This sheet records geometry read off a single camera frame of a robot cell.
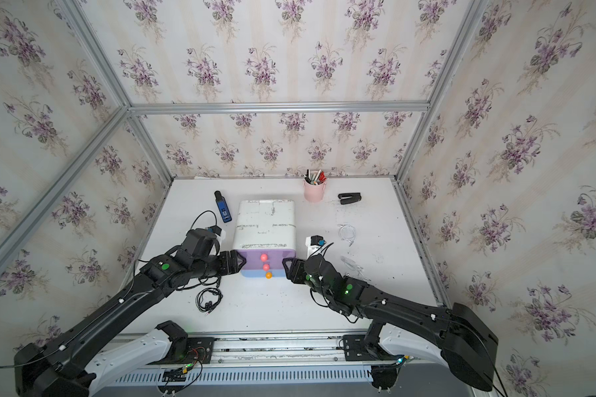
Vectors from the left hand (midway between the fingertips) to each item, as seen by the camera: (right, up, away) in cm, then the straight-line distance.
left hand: (241, 264), depth 76 cm
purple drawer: (+6, -2, +3) cm, 7 cm away
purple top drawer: (+8, +4, -3) cm, 9 cm away
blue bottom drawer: (+11, -5, +8) cm, 15 cm away
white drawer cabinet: (+8, +12, +1) cm, 15 cm away
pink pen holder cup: (+24, +26, +28) cm, 45 cm away
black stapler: (+41, +21, +35) cm, 58 cm away
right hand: (+15, 0, +1) cm, 15 cm away
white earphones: (+38, +4, +22) cm, 45 cm away
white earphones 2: (+38, -3, +12) cm, 40 cm away
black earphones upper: (-14, -10, +10) cm, 19 cm away
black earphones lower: (-14, -14, +8) cm, 21 cm away
